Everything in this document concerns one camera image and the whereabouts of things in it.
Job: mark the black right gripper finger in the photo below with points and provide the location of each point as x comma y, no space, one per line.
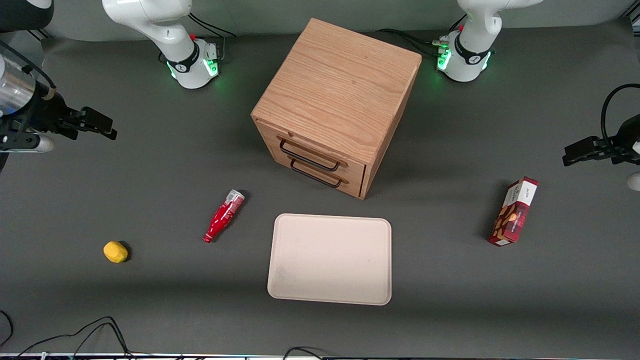
102,133
100,118

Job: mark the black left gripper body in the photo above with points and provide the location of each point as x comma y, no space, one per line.
627,137

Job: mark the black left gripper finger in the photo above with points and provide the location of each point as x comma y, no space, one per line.
586,145
585,157

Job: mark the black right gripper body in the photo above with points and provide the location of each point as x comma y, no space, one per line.
48,113

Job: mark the red coke bottle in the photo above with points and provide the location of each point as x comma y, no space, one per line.
223,216

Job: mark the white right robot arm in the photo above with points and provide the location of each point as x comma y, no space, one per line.
165,30

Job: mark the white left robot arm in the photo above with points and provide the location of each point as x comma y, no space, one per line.
472,45

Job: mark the beige rectangular tray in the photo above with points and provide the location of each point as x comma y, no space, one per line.
330,260

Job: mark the red cookie box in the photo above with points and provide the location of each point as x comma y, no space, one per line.
515,212

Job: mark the yellow lemon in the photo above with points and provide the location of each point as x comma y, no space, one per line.
115,252

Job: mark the wooden drawer cabinet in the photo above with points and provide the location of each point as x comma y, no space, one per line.
345,85

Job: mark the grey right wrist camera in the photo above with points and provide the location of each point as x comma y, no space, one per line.
40,144

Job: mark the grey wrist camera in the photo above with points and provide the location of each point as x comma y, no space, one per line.
40,144
635,181

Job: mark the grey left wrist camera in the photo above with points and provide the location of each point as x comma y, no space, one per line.
635,181

